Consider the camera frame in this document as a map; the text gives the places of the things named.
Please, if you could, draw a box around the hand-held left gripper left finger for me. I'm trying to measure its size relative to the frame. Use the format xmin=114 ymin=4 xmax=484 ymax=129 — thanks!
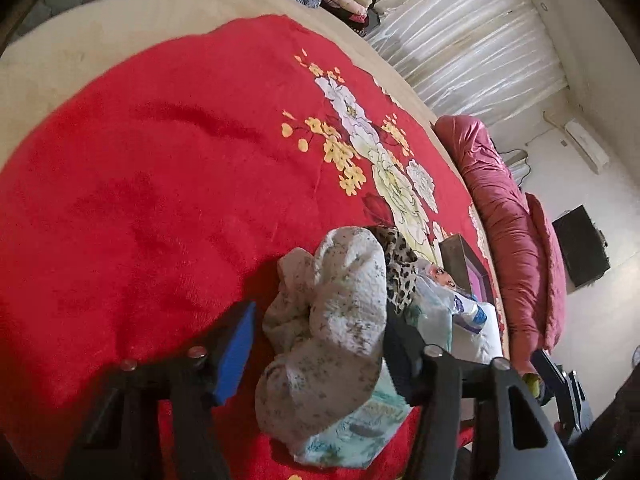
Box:
xmin=60 ymin=301 xmax=258 ymax=480

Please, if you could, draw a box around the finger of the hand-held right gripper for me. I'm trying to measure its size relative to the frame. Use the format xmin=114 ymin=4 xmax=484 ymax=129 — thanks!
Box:
xmin=530 ymin=349 xmax=563 ymax=406

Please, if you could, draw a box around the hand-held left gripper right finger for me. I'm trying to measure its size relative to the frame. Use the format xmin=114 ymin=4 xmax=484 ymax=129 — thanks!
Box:
xmin=382 ymin=311 xmax=576 ymax=480

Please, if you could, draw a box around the leopard print scarf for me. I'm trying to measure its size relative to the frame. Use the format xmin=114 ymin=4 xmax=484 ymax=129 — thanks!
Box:
xmin=367 ymin=226 xmax=421 ymax=316

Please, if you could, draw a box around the white speckled towel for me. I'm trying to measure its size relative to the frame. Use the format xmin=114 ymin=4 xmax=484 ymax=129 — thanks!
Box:
xmin=255 ymin=226 xmax=388 ymax=453

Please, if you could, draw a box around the clear printed plastic bag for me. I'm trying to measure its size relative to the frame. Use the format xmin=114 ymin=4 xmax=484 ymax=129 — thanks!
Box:
xmin=410 ymin=260 xmax=473 ymax=341

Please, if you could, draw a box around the blue white tissue packet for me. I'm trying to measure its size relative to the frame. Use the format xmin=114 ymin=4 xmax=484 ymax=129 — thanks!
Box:
xmin=452 ymin=292 xmax=488 ymax=336

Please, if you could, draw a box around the floral wet wipes pack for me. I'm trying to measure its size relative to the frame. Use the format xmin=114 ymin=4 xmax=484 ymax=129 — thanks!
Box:
xmin=295 ymin=360 xmax=416 ymax=468

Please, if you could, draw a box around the pink pillow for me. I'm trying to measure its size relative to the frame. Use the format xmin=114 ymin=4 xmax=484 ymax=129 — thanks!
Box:
xmin=525 ymin=192 xmax=568 ymax=353

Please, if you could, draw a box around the black television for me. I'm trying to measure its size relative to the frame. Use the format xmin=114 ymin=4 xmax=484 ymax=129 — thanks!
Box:
xmin=551 ymin=205 xmax=612 ymax=289

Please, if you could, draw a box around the red floral blanket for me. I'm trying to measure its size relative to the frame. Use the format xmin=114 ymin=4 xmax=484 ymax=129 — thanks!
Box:
xmin=0 ymin=14 xmax=511 ymax=480

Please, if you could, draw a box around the pink quilt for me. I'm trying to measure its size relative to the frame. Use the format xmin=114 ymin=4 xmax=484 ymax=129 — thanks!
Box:
xmin=434 ymin=115 xmax=551 ymax=376

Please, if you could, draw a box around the white air conditioner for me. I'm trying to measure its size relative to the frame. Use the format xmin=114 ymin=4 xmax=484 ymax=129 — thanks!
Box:
xmin=565 ymin=119 xmax=611 ymax=175

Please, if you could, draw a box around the white curtain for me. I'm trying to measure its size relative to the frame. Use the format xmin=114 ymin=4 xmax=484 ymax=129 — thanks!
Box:
xmin=367 ymin=0 xmax=568 ymax=128

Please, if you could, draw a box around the beige bed sheet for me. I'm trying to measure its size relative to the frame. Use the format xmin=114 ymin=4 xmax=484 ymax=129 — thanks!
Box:
xmin=0 ymin=0 xmax=451 ymax=161

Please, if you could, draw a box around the dark picture frame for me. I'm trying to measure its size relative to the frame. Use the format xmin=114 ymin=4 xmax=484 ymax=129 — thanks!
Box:
xmin=440 ymin=233 xmax=496 ymax=306

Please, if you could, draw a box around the wall cable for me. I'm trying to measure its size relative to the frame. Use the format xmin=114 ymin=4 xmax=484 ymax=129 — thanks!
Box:
xmin=500 ymin=149 xmax=531 ymax=181

